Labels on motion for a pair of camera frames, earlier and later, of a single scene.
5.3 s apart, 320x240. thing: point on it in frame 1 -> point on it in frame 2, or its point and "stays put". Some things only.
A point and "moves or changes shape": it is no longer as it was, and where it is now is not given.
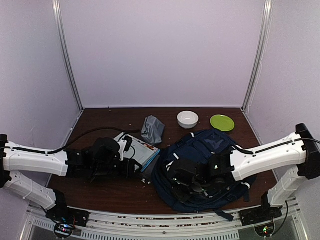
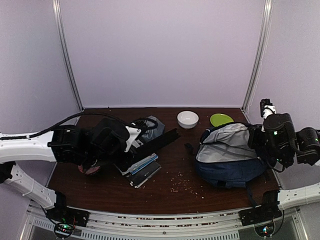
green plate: x=222 y=122 stays put
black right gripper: x=181 y=196 -> x=253 y=143
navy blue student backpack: x=196 y=145 moves or changes shape
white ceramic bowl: x=187 y=120 stays put
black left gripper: x=125 y=173 -> x=123 y=165
